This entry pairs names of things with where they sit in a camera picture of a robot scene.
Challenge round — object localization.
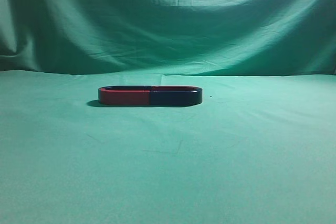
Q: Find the green cloth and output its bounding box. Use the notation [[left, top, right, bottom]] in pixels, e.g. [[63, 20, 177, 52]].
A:
[[1, 0, 335, 223]]

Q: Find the red and blue oval magnet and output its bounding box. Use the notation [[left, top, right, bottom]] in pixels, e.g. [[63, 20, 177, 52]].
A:
[[98, 86, 203, 106]]

